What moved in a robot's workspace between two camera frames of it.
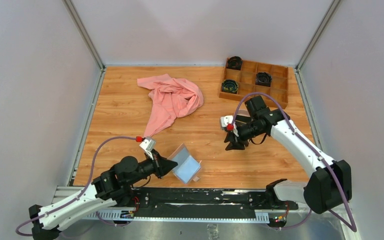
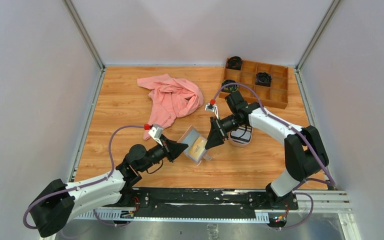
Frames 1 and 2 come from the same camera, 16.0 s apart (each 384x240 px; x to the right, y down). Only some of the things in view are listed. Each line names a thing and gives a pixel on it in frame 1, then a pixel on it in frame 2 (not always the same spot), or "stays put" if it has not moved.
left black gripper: (162, 165) → (171, 149)
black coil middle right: (263, 79) stays put
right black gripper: (235, 143) → (217, 134)
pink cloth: (170, 97) stays put
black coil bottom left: (229, 86) stays put
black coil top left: (234, 62) stays put
